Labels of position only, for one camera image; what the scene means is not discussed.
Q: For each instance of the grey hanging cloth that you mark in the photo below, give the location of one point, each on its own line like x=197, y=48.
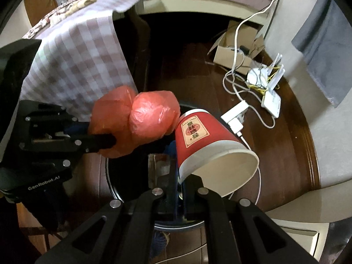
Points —
x=324, y=55

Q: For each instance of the white modem box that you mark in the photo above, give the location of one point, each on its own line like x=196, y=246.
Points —
x=271, y=104

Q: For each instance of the white router with antennas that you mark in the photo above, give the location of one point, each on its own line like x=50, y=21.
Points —
x=257, y=77

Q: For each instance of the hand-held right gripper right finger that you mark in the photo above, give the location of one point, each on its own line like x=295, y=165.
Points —
x=189, y=203

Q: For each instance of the cardboard box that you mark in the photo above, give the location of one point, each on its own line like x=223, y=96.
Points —
x=228, y=56

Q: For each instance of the red plastic bag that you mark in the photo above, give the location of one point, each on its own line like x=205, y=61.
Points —
x=148, y=115

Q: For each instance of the yellow patterned cloth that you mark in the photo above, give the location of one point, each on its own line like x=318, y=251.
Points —
x=79, y=5

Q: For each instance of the white power strip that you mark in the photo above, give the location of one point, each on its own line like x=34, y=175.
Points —
x=233, y=111

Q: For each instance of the pink checkered blanket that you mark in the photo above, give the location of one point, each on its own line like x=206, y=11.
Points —
x=82, y=55

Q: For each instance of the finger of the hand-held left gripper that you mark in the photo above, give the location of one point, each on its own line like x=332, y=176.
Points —
x=79, y=129
x=93, y=143

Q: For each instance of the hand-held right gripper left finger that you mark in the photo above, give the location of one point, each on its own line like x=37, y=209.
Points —
x=172, y=187

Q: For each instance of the black round trash bin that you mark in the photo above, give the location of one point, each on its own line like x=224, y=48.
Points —
x=129, y=176

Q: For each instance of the blue striped slipper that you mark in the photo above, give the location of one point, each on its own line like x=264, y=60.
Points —
x=159, y=243

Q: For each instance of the white charger plug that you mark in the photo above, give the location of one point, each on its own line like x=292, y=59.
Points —
x=236, y=128

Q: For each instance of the red paper cup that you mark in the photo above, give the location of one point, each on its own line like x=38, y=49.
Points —
x=198, y=137

